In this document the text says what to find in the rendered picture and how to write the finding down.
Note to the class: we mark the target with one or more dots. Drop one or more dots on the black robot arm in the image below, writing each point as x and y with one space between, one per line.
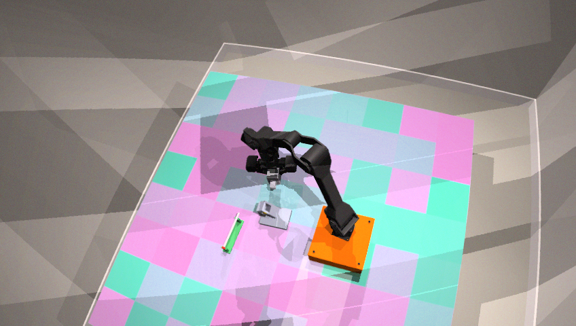
316 162

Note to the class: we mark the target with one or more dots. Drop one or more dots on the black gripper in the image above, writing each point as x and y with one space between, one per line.
286 165

